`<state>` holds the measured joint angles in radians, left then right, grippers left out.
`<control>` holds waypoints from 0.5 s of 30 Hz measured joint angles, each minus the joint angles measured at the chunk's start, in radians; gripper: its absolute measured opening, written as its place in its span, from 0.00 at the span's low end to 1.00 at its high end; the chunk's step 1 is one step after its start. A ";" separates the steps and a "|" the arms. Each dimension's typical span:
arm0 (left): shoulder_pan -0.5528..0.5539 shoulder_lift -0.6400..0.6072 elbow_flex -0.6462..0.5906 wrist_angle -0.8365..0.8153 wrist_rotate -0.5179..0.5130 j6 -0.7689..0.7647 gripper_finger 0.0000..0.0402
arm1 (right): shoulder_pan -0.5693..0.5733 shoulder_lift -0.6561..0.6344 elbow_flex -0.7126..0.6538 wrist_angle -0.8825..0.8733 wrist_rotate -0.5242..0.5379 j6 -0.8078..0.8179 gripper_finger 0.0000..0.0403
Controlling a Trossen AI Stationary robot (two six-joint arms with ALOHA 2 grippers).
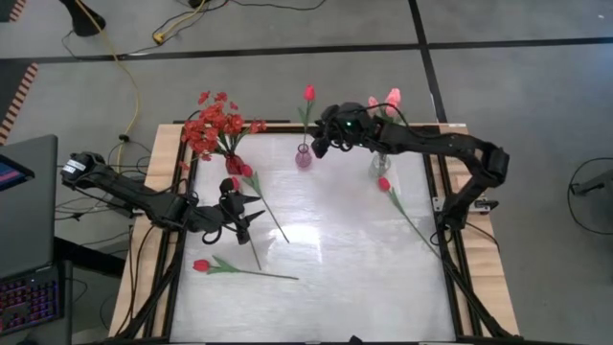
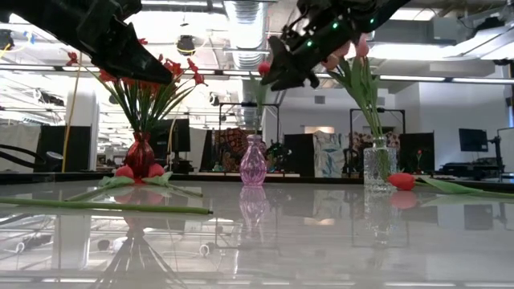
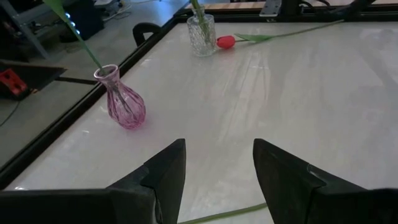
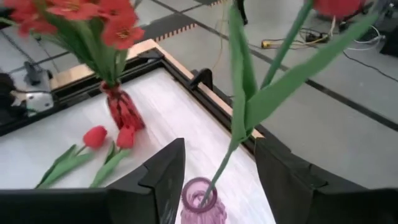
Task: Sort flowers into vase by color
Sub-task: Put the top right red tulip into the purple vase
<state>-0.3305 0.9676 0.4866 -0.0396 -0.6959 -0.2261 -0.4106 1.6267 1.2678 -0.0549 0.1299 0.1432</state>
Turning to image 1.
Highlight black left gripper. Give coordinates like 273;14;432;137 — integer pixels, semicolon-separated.
188;177;266;246

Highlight black stand base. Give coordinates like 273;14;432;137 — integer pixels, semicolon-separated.
57;0;107;38

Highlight black looped floor cable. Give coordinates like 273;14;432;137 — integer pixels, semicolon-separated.
567;156;613;236

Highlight yellow cable with plug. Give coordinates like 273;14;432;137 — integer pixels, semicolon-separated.
151;0;212;47

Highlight hazard-striped black floor mat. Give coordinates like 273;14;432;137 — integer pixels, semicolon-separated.
0;61;40;145
0;0;29;24

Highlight clear cut-glass vase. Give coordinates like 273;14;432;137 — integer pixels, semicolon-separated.
368;151;393;179

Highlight gray laptop lid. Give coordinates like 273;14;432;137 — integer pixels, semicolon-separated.
0;134;59;280

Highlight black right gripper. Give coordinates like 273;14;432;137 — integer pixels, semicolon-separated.
307;101;380;160

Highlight red ribbed glass vase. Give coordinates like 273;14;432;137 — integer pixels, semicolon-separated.
224;152;245;176

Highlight red tulip stems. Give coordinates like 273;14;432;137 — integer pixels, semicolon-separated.
114;125;516;345

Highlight black desk bar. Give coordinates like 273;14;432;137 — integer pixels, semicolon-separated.
53;234;126;280

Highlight lit computer screen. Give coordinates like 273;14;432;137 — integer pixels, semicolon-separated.
0;153;35;194

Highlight purple glass vase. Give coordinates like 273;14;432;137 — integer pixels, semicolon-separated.
294;142;313;170

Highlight backlit black keyboard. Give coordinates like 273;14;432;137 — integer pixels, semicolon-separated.
0;265;66;336

